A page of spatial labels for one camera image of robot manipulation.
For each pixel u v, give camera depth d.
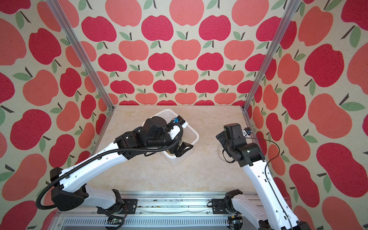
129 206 0.75
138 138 0.48
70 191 0.40
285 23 0.75
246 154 0.45
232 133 0.51
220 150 0.97
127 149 0.44
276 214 0.37
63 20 0.74
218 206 0.74
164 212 0.74
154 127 0.46
